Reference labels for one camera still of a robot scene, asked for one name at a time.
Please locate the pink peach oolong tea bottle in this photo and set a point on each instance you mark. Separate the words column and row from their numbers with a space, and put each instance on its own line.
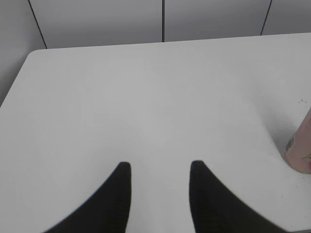
column 298, row 150

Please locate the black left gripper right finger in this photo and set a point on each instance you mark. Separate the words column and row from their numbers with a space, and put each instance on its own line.
column 215, row 209

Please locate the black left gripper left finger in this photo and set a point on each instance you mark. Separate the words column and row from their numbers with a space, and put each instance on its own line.
column 106, row 211

